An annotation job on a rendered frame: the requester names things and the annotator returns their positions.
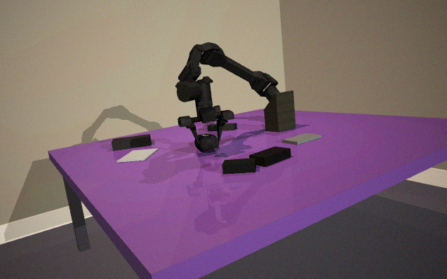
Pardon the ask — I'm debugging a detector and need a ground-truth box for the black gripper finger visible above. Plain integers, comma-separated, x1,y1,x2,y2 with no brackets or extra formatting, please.
217,120,228,141
185,126,199,144

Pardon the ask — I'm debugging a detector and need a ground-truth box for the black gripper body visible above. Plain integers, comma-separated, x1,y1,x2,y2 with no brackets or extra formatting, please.
178,97,234,127

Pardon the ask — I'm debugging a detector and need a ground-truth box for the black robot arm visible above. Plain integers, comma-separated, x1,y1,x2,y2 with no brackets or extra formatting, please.
175,42,280,123

